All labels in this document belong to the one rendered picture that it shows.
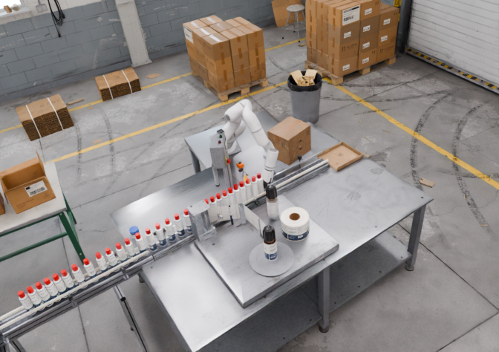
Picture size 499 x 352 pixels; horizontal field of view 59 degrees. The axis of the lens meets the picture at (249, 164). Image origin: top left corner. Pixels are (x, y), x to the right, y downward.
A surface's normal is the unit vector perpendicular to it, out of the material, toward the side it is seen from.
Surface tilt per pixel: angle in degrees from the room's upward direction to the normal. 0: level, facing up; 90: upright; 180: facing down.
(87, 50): 90
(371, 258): 1
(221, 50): 90
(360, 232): 0
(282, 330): 0
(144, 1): 90
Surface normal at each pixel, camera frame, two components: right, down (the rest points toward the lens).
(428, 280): -0.10, -0.79
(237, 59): 0.46, 0.49
